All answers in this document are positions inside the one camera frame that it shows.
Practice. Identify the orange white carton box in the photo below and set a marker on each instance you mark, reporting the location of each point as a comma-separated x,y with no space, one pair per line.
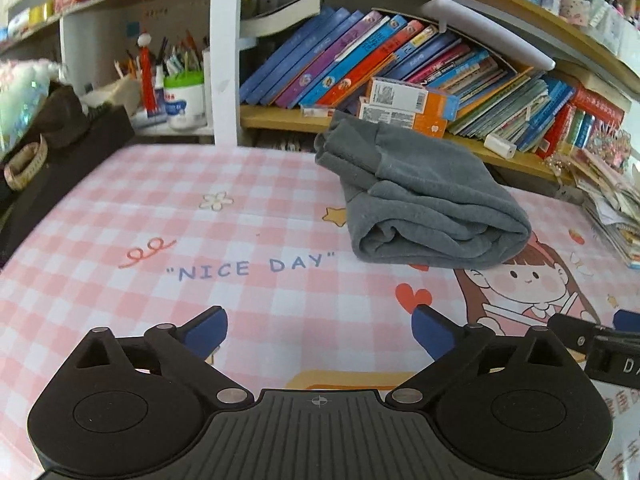
410,106

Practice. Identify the pen holder with pens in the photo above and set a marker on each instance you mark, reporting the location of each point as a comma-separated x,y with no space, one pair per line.
185,54

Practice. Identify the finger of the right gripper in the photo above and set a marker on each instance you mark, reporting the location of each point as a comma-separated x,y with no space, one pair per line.
627,321
579,335

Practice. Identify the wooden bookshelf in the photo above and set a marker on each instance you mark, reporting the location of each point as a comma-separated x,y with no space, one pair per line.
497,95

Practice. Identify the white flat tablet device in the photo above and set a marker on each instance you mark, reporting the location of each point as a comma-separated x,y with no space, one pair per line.
487,32

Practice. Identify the white jar green lid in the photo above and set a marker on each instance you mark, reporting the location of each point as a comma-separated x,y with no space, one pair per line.
184,98

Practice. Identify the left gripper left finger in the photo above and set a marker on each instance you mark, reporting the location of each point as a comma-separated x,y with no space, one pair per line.
166,362

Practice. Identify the red orange book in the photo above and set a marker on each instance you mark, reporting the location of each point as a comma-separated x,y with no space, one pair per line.
415,34

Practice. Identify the purple book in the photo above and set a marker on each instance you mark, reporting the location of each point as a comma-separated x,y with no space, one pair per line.
325,59

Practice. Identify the grey fleece garment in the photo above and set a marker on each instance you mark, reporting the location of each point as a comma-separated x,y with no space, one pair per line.
413,199

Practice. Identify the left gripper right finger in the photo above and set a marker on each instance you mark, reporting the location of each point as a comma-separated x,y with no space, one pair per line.
463,353

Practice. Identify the iridescent plush toy bag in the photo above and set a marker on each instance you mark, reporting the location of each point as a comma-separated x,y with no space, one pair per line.
24,88

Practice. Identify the white shelf post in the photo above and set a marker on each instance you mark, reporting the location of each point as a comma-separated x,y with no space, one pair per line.
224,27

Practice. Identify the pink checkered table mat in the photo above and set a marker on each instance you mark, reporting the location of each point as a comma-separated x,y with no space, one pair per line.
160,233

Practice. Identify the pile of papers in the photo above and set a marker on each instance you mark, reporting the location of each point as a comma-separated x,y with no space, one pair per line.
611,202

